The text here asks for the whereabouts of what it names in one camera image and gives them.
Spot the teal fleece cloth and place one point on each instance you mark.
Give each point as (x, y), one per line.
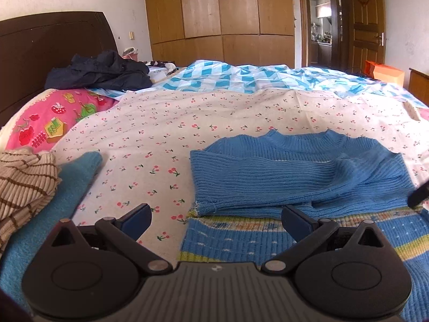
(67, 196)

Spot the dark cloth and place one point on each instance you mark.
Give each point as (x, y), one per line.
(157, 63)

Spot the beige brown-striped knit garment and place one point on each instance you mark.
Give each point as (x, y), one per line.
(23, 181)

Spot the dark wooden headboard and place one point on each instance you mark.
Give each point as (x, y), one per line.
(33, 50)

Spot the wooden door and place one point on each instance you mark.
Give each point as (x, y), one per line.
(363, 26)

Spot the wooden door frame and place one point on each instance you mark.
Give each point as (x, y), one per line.
(303, 23)

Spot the blue striped knit sweater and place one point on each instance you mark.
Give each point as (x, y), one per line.
(234, 239)

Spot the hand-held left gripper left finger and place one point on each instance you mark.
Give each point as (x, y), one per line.
(139, 220)

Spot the dark navy clothes pile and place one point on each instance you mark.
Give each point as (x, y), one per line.
(100, 70)

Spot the cherry print bed sheet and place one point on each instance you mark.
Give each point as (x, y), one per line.
(201, 124)

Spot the blue ribbed sweater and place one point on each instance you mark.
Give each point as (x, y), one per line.
(268, 181)

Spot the wooden desk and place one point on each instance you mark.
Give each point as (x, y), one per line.
(420, 85)

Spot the orange box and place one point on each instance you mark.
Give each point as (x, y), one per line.
(385, 73)

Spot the blue white checkered quilt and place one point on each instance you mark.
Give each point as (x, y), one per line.
(234, 77)

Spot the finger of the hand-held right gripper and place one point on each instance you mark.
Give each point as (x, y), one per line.
(419, 196)

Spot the pink basket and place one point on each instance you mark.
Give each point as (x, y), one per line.
(130, 56)

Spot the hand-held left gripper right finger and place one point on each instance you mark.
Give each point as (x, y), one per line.
(296, 224)

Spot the wooden wardrobe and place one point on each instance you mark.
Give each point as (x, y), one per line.
(218, 13)

